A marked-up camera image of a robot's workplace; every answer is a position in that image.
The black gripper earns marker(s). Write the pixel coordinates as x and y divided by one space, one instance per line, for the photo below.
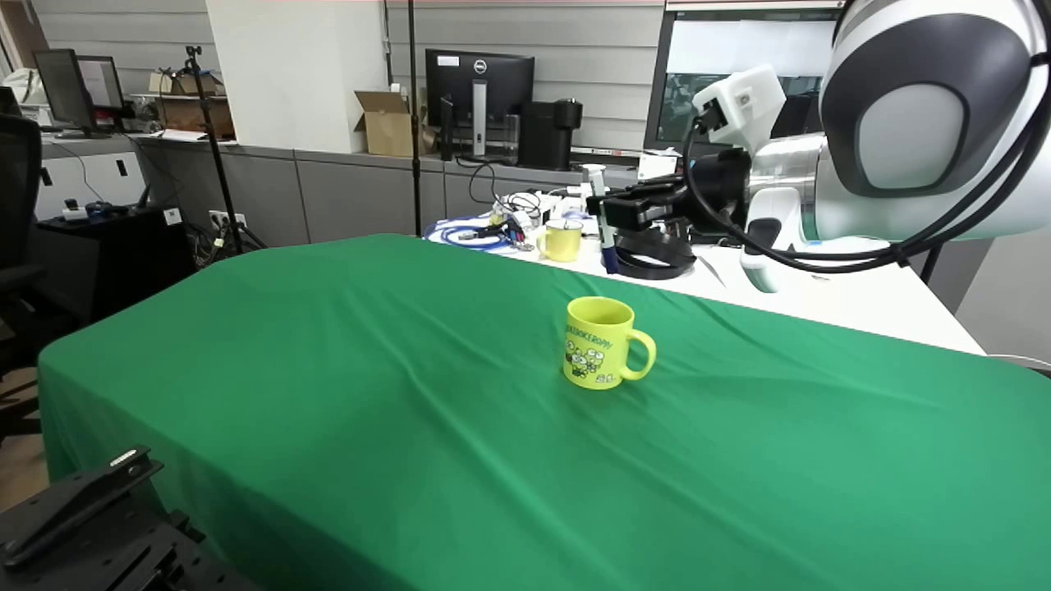
662 203

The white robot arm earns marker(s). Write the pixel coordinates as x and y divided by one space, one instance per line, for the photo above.
931 118

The yellow enamel mug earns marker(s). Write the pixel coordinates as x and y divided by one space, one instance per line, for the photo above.
562 243

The yellow-green printed mug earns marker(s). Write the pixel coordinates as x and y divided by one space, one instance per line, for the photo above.
593 350

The white bottle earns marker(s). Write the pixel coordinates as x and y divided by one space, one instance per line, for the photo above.
597 182

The black rounded device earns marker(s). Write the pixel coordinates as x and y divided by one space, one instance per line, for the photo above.
650 257

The black speaker box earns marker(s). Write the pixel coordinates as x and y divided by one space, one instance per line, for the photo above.
546 131

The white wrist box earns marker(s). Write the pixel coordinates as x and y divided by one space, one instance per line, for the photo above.
742 103

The black computer monitor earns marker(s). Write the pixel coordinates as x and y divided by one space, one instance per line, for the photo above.
481 83

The large dark-framed screen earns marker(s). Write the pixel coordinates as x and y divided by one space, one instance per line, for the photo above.
742 51

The black vertical pole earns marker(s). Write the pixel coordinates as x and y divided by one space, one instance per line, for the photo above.
415 118

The open cardboard box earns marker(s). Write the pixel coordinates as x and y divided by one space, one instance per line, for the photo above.
388 127

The green tablecloth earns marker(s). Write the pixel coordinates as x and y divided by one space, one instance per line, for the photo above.
383 416

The black tripod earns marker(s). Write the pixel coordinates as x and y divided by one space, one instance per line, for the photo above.
214 141

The brown storage box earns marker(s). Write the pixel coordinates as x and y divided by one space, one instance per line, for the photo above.
193 116

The black cabinet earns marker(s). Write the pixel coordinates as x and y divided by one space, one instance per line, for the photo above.
109 263

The white cabinet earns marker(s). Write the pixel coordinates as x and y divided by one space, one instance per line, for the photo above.
87 182

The small dark monitor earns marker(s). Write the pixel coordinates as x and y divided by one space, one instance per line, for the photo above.
65 87

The black office chair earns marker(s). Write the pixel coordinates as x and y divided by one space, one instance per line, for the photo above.
18 199

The grey partition wall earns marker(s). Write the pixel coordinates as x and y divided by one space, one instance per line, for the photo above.
341 199

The black clamp mount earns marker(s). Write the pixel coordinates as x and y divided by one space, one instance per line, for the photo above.
87 526

